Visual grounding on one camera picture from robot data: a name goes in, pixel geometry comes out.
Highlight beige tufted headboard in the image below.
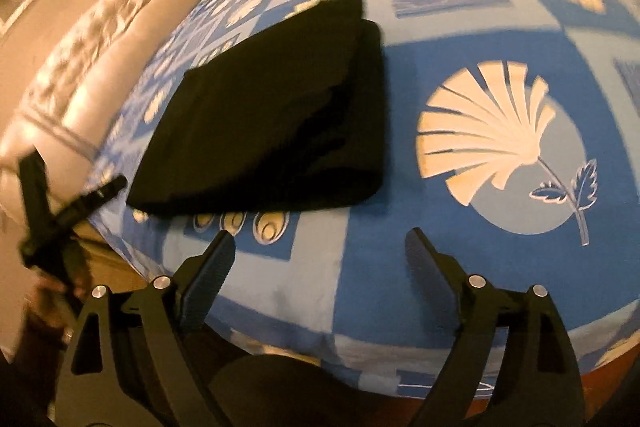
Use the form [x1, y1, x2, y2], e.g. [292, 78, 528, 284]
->
[0, 0, 237, 230]

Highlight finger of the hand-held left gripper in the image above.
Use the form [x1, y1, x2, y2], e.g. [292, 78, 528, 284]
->
[52, 175, 129, 228]
[18, 151, 53, 230]

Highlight wooden bed frame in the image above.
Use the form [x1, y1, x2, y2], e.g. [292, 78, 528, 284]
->
[395, 354, 623, 427]

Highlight black pants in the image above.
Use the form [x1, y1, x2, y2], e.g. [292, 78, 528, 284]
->
[125, 0, 387, 216]

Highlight blue printed bedsheet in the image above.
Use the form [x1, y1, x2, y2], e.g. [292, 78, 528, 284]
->
[84, 0, 640, 402]

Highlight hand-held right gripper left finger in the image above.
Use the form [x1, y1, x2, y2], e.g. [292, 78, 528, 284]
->
[55, 230, 237, 427]

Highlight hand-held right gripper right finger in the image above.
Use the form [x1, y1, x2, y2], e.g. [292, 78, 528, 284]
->
[405, 228, 587, 427]

